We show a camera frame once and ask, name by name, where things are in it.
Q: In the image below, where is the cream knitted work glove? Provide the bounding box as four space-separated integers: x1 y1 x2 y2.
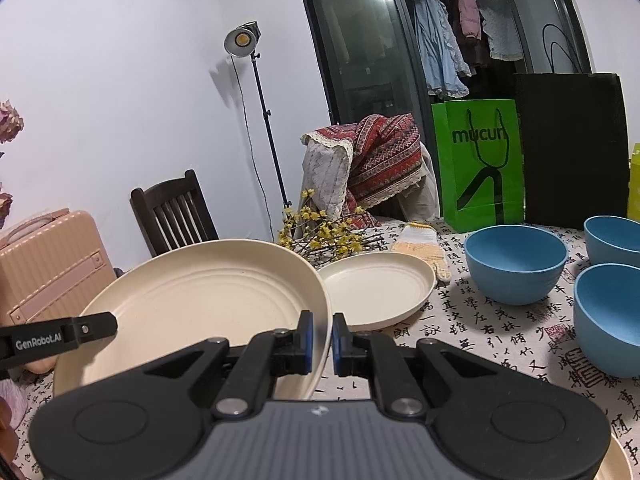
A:
390 222 452 281

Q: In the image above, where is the studio light on stand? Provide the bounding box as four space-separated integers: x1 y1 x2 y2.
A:
224 21 293 211

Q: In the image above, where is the dark sliding glass door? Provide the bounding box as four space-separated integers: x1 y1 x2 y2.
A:
295 0 593 128

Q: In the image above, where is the dark wooden chair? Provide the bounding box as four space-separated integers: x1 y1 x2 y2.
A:
131 170 220 258

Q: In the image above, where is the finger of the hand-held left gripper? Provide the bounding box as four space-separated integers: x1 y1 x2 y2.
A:
62 311 119 350

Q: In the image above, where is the cream plate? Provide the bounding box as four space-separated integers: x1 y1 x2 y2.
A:
52 239 333 401
595 435 632 480
317 252 437 332

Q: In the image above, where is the yellow-green snack box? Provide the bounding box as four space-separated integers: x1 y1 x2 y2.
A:
627 142 640 218

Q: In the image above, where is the grey lace-trimmed cushion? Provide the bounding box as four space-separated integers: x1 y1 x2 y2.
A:
301 131 354 221

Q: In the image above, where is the blue bowl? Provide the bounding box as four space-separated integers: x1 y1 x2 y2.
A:
584 216 640 281
464 225 569 306
574 263 640 379

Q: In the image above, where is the pink hanging garment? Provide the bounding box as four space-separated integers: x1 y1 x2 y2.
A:
457 0 484 41

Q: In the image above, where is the red patterned blanket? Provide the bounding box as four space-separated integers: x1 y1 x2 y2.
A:
345 113 424 211

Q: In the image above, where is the yellow flower branch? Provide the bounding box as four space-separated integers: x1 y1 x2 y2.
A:
277 188 386 266

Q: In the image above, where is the light blue hanging shirt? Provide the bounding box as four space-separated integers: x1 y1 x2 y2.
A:
414 0 472 98

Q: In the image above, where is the green paper bag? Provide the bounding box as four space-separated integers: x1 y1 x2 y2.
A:
431 99 525 233

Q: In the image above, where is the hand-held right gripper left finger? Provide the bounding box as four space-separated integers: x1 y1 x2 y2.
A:
142 310 316 421

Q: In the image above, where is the dried pink rose bouquet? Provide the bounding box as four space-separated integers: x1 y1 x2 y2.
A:
0 100 25 231

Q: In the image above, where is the pink hard-shell suitcase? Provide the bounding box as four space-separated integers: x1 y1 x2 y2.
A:
0 208 119 375

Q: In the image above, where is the white hanging garment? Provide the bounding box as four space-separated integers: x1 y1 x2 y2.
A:
472 0 526 61

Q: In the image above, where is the black paper bag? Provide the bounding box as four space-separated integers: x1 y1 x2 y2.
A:
512 24 630 231

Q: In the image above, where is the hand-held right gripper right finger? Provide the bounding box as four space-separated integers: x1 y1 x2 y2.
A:
331 312 506 421

